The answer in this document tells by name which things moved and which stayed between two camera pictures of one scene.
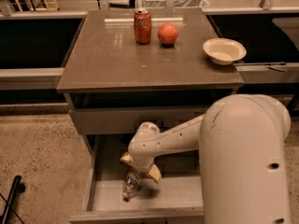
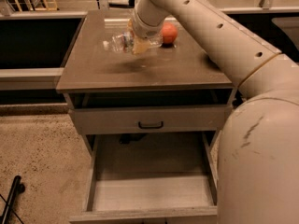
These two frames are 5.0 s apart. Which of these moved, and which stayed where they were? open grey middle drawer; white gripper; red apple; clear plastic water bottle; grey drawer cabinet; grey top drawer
Moved: clear plastic water bottle; white gripper
Stayed: red apple; open grey middle drawer; grey drawer cabinet; grey top drawer
